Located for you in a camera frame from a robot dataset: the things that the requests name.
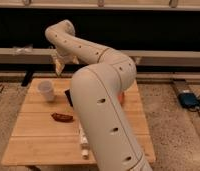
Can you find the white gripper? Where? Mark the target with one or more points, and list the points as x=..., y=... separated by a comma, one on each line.
x=63, y=57

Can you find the long grey metal rail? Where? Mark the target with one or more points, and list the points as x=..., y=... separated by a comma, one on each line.
x=143, y=57

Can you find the black table leg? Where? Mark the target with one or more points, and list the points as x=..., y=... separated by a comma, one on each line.
x=27, y=78

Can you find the orange ceramic bowl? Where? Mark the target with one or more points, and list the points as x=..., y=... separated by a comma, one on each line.
x=121, y=97

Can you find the black rectangular object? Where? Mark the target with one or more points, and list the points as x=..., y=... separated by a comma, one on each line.
x=67, y=93

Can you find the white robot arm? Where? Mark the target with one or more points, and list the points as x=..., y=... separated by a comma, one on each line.
x=94, y=91

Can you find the blue power adapter box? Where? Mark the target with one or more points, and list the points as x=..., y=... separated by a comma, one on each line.
x=188, y=100

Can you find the dark red chili pepper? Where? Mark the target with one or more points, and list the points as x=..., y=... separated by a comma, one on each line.
x=62, y=117

